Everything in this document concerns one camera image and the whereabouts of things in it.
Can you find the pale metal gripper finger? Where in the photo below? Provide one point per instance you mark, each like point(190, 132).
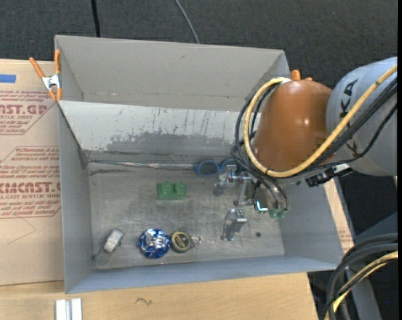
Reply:
point(226, 180)
point(232, 224)

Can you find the blue sunglasses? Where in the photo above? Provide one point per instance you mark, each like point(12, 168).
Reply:
point(207, 168)

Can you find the black and yellow tape measure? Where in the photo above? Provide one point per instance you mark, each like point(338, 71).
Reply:
point(181, 242)

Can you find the green toy brick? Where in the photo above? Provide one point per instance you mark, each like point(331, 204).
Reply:
point(171, 191)

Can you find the grey metal bin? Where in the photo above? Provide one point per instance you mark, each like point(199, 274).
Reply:
point(174, 135)

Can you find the blue shiny ball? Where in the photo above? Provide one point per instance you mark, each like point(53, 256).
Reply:
point(154, 243)

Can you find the grey and white small tool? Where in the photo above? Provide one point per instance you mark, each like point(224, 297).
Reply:
point(112, 240)

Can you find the brown cardboard board, red print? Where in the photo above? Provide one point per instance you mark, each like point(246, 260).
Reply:
point(27, 238)

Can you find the black cylinder on white bracket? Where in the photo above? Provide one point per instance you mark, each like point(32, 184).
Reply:
point(320, 178)

